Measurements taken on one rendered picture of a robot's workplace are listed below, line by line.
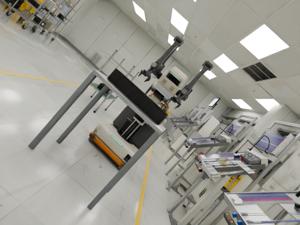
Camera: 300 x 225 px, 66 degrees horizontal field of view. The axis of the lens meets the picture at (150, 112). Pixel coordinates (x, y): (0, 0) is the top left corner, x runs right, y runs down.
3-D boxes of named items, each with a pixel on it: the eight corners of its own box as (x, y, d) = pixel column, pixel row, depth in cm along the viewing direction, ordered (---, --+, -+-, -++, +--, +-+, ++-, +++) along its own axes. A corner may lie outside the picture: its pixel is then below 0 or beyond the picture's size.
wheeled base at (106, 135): (104, 132, 347) (115, 120, 345) (135, 162, 339) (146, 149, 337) (86, 136, 280) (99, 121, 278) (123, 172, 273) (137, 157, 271)
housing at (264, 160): (261, 169, 284) (260, 158, 283) (246, 159, 332) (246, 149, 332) (268, 169, 283) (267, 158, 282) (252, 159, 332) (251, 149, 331)
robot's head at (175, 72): (169, 73, 289) (175, 64, 278) (182, 84, 287) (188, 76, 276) (164, 77, 279) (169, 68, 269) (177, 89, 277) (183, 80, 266)
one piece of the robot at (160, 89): (145, 94, 284) (156, 81, 283) (161, 109, 281) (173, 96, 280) (143, 93, 269) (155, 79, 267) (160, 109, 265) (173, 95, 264)
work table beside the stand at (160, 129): (58, 140, 225) (111, 79, 219) (109, 191, 216) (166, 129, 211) (27, 146, 180) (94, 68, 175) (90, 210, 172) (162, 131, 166)
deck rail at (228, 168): (206, 172, 285) (206, 168, 284) (206, 172, 287) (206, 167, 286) (265, 169, 281) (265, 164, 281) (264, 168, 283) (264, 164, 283)
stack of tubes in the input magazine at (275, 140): (270, 152, 283) (286, 136, 282) (253, 144, 334) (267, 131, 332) (278, 159, 284) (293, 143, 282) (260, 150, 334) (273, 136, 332)
